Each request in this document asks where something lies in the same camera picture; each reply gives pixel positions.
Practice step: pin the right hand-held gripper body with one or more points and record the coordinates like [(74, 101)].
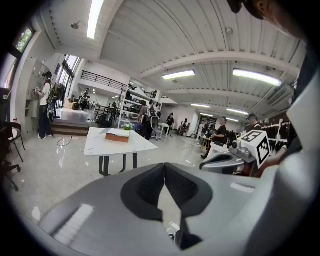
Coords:
[(252, 140)]

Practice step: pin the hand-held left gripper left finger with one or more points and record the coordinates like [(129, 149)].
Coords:
[(105, 212)]

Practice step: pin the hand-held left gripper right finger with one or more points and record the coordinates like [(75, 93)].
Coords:
[(225, 200)]

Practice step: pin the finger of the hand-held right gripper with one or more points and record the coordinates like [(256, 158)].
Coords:
[(220, 166), (222, 155)]

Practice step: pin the grey hardcover book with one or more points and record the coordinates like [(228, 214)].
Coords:
[(120, 132)]

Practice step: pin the person's right forearm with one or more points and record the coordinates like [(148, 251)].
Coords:
[(271, 163)]

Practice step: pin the clothes rack with dark garments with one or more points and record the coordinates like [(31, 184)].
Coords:
[(275, 127)]

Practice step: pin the long ceiling light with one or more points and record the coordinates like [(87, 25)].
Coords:
[(257, 76), (178, 74), (237, 111), (200, 105), (95, 17)]

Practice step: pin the white office chair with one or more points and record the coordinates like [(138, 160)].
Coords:
[(155, 127)]

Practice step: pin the orange box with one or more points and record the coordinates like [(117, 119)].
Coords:
[(117, 139)]

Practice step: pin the grey shell backpack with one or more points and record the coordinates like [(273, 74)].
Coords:
[(51, 102), (152, 113)]

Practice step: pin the person's black t-shirt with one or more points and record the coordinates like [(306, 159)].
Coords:
[(305, 72)]

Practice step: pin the small green potted plant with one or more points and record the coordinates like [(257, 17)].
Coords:
[(128, 126)]

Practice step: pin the black office chair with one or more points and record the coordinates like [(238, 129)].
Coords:
[(11, 166), (103, 122)]

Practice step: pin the blue tablecloth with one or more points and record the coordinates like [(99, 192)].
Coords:
[(136, 124)]

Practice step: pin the wooden platform steps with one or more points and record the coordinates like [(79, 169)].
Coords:
[(70, 127)]

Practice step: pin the white shelving rack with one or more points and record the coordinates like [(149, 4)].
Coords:
[(126, 102)]

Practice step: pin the black metal chair white seat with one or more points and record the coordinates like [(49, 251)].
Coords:
[(15, 133)]

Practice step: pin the person's face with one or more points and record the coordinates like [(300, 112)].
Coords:
[(277, 17)]

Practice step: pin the black mezzanine railing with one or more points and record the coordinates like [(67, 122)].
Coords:
[(103, 80)]

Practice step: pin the dark framed window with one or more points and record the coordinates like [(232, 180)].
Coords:
[(23, 38)]

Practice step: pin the black head-worn camera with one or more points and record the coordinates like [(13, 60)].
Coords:
[(235, 5)]

